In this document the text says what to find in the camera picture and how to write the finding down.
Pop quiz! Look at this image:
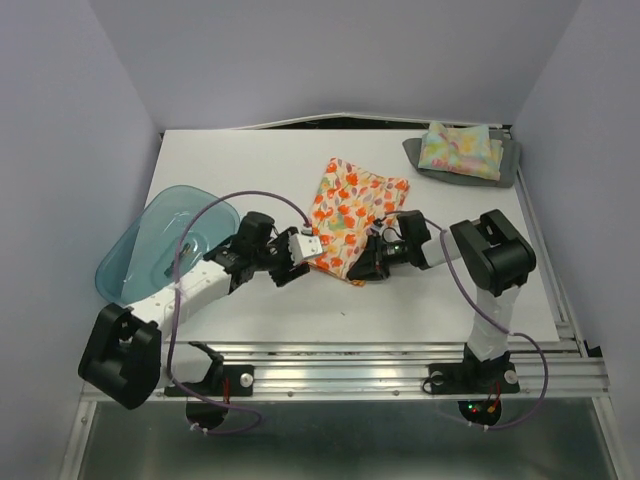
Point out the aluminium frame rail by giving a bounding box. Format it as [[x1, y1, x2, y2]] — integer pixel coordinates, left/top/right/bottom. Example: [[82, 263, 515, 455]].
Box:
[[79, 339, 614, 401]]

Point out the pastel floral skirt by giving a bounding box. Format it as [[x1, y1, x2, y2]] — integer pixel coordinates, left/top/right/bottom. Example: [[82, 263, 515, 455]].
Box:
[[418, 122, 504, 181]]

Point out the blue plastic basin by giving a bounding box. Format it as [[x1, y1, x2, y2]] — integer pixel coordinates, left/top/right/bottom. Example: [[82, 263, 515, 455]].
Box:
[[95, 185, 240, 305]]

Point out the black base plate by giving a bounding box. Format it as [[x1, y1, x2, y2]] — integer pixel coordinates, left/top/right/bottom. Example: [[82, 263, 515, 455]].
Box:
[[181, 364, 255, 397], [421, 363, 520, 396]]

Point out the grey pleated skirt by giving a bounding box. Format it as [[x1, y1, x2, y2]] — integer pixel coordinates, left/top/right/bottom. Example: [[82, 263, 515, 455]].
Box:
[[402, 130, 522, 189]]

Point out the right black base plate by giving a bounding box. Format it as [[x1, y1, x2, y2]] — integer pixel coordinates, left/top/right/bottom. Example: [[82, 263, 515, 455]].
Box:
[[421, 363, 520, 396]]

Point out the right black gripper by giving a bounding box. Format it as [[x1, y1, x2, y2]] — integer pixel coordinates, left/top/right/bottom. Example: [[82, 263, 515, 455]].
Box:
[[346, 233, 411, 281]]

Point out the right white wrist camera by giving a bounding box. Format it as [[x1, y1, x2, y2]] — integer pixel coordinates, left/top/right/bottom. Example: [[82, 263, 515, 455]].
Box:
[[369, 221, 388, 241]]

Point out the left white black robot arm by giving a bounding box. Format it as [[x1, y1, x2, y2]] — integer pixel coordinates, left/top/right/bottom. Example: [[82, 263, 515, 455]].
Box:
[[78, 212, 323, 410]]

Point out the orange floral skirt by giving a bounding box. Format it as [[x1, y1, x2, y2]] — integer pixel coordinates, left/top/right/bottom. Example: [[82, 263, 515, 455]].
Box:
[[310, 157, 410, 281]]

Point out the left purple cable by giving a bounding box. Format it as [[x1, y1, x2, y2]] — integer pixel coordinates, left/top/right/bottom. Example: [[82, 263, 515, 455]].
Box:
[[164, 189, 314, 435]]

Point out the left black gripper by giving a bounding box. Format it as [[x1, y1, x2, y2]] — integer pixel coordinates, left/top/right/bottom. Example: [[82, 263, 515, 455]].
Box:
[[252, 226, 309, 287]]

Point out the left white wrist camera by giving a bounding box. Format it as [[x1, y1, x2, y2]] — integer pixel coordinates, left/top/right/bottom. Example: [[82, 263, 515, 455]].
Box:
[[288, 231, 324, 265]]

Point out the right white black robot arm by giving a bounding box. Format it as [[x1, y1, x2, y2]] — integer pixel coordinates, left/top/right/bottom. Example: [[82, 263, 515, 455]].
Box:
[[347, 210, 537, 395]]

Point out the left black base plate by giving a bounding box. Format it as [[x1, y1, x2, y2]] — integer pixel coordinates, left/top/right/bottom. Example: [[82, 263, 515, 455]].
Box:
[[181, 364, 255, 397]]

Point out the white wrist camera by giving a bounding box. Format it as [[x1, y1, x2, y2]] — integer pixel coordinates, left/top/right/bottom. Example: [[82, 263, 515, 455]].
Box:
[[369, 221, 388, 241], [288, 231, 324, 265]]

